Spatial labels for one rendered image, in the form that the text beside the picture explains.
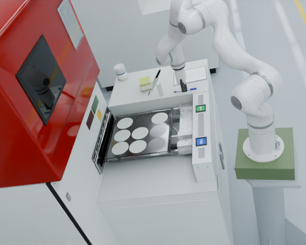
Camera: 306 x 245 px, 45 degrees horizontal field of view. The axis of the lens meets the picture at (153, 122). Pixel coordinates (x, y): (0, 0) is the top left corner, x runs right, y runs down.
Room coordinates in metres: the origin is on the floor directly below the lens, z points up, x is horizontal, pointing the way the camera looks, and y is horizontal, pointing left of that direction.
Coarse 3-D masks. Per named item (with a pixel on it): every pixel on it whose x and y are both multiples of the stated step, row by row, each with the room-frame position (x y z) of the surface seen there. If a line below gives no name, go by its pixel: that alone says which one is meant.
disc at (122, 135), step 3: (117, 132) 1.70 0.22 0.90; (120, 132) 1.69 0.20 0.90; (123, 132) 1.68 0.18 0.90; (126, 132) 1.67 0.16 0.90; (129, 132) 1.66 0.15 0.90; (117, 135) 1.67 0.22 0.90; (120, 135) 1.66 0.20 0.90; (123, 135) 1.65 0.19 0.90; (126, 135) 1.64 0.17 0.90; (129, 135) 1.63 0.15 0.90; (114, 138) 1.65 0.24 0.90; (117, 138) 1.64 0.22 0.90; (120, 138) 1.63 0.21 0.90; (123, 138) 1.63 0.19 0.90; (126, 138) 1.62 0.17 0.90
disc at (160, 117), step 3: (156, 114) 1.73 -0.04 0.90; (159, 114) 1.72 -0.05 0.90; (162, 114) 1.71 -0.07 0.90; (165, 114) 1.71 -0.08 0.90; (153, 117) 1.72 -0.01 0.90; (156, 117) 1.71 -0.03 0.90; (159, 117) 1.70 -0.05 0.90; (162, 117) 1.69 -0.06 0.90; (165, 117) 1.68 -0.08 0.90; (153, 120) 1.69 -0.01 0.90; (156, 120) 1.68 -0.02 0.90; (159, 120) 1.67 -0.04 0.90; (162, 120) 1.66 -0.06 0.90; (165, 120) 1.65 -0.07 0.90; (156, 123) 1.65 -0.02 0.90
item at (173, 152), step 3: (171, 150) 1.45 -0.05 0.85; (174, 150) 1.44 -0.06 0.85; (177, 150) 1.43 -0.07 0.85; (171, 153) 1.44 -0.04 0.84; (174, 153) 1.44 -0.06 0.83; (177, 153) 1.43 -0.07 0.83; (150, 156) 1.48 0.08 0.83; (153, 156) 1.47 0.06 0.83; (156, 156) 1.47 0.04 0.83; (159, 156) 1.46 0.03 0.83; (162, 156) 1.46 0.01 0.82; (123, 159) 1.53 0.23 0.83; (126, 159) 1.52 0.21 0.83; (129, 159) 1.52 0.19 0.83; (132, 159) 1.51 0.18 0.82; (135, 159) 1.51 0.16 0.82; (111, 162) 1.55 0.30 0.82
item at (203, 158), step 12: (204, 96) 1.66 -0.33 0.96; (192, 120) 1.50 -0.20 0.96; (204, 120) 1.47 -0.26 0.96; (192, 132) 1.41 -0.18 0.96; (204, 132) 1.38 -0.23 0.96; (192, 144) 1.32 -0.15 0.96; (192, 156) 1.25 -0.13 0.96; (204, 156) 1.22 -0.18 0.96; (204, 168) 1.18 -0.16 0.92; (204, 180) 1.19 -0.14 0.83
